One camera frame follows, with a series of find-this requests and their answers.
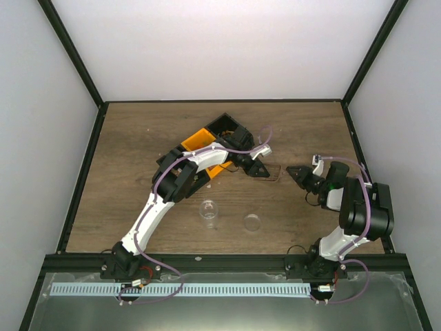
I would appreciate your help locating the yellow bin with star candies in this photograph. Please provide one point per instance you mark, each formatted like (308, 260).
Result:
(201, 139)

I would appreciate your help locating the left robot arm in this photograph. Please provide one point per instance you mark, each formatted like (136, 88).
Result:
(126, 252)

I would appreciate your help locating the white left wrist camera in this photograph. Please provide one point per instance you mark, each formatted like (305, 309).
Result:
(261, 151)

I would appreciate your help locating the clear round lid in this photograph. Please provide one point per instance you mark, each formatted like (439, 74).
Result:
(252, 222)

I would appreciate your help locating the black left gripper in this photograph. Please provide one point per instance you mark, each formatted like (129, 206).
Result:
(251, 169)

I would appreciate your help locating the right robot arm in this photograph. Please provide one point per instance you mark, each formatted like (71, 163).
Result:
(365, 211)

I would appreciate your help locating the light blue slotted cable duct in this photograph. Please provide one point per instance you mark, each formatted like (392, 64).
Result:
(301, 290)

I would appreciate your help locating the black bin with lollipops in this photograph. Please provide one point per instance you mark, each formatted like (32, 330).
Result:
(224, 127)

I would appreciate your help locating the clear plastic cup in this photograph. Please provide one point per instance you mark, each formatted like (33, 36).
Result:
(208, 212)

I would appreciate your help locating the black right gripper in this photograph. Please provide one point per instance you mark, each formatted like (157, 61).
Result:
(302, 178)

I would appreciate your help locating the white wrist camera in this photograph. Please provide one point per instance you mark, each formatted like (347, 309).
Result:
(318, 165)
(261, 151)

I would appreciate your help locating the brown slotted plastic scoop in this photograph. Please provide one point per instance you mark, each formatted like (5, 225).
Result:
(274, 169)

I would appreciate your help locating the black bin with gummy candies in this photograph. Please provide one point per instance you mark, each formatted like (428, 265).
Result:
(182, 181)

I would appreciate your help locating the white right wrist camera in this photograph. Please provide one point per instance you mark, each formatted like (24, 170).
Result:
(318, 165)

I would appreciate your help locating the black front mounting rail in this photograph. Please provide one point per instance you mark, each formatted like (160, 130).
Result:
(293, 266)

